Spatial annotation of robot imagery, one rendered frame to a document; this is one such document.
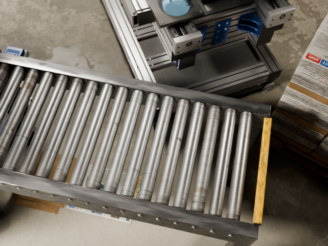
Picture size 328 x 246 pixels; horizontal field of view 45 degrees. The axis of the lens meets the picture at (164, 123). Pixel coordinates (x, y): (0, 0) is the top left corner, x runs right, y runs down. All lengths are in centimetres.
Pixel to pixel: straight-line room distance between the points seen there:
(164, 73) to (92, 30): 75
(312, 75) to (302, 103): 21
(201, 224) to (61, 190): 51
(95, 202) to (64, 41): 166
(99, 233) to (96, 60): 117
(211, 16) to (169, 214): 102
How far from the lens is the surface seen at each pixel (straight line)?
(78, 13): 304
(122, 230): 223
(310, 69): 185
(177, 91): 163
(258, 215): 144
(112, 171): 147
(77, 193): 146
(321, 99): 197
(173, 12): 168
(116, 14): 269
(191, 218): 142
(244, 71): 247
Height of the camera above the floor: 216
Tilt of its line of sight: 62 degrees down
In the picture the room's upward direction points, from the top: 3 degrees clockwise
